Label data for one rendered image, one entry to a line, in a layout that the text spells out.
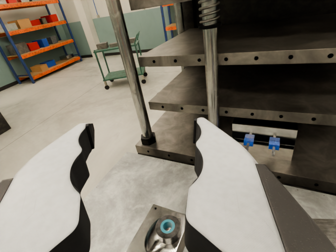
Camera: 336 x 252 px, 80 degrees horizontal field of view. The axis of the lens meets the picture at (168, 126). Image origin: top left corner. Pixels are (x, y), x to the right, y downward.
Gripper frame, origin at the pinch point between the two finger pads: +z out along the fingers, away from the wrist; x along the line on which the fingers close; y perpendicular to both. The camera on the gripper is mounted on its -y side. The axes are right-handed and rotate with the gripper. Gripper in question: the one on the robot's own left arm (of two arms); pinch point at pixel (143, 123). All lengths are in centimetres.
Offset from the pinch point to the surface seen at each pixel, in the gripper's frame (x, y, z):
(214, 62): 24, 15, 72
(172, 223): 3, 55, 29
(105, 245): -21, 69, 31
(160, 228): -1, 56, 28
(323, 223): 46, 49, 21
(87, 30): -240, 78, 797
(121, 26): -14, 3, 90
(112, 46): -89, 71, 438
